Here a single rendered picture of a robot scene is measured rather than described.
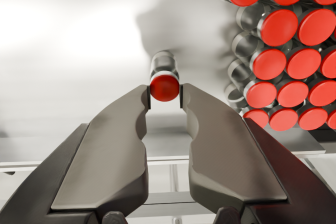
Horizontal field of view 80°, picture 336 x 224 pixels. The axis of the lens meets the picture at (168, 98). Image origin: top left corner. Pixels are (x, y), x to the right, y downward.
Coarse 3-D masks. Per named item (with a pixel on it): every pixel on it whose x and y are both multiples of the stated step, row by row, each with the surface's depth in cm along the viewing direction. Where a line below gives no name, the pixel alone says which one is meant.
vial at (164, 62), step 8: (160, 56) 16; (168, 56) 16; (152, 64) 15; (160, 64) 14; (168, 64) 14; (176, 64) 16; (152, 72) 14; (160, 72) 13; (168, 72) 13; (176, 72) 14
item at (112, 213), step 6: (222, 210) 5; (228, 210) 5; (234, 210) 5; (108, 216) 5; (114, 216) 5; (120, 216) 5; (216, 216) 5; (222, 216) 5; (228, 216) 5; (234, 216) 5; (102, 222) 5; (108, 222) 5; (114, 222) 5; (120, 222) 5; (126, 222) 5; (216, 222) 5; (222, 222) 5; (228, 222) 5; (234, 222) 5; (240, 222) 5
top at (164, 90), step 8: (152, 80) 13; (160, 80) 13; (168, 80) 13; (176, 80) 13; (152, 88) 13; (160, 88) 13; (168, 88) 13; (176, 88) 13; (152, 96) 14; (160, 96) 14; (168, 96) 14; (176, 96) 14
